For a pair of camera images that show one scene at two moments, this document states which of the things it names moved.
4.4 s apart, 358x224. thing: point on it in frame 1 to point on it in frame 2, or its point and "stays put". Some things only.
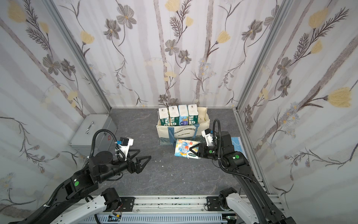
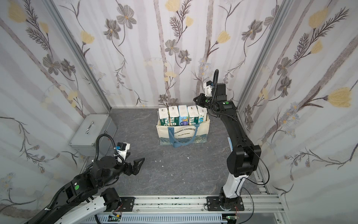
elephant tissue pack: x=174 y=112 stays put
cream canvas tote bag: x=168 y=135 stays put
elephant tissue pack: x=182 y=149 to x=203 y=113
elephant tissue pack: x=193 y=112 stays put
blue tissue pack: x=183 y=116 stays put
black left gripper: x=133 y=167 to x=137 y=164
